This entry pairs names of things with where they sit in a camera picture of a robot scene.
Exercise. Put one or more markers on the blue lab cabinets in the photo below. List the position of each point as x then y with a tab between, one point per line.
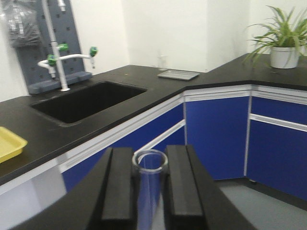
258	132

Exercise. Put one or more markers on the small clear glass bottle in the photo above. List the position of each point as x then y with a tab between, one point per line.
162	61

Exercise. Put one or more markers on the green potted spider plant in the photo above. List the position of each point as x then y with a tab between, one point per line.
285	38

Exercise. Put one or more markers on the yellow plastic tray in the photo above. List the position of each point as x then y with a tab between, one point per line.
11	144

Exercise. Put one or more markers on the short clear test tube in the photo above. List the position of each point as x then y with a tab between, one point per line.
150	166

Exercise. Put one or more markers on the black lab sink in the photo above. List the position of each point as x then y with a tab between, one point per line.
73	107

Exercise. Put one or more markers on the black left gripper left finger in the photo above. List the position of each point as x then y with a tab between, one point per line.
102	200

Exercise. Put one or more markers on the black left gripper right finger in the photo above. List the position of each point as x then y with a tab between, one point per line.
192	199

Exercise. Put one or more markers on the grey metal tray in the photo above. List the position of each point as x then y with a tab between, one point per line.
178	75

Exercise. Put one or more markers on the plastic bag of pegs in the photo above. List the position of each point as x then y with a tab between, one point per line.
21	21

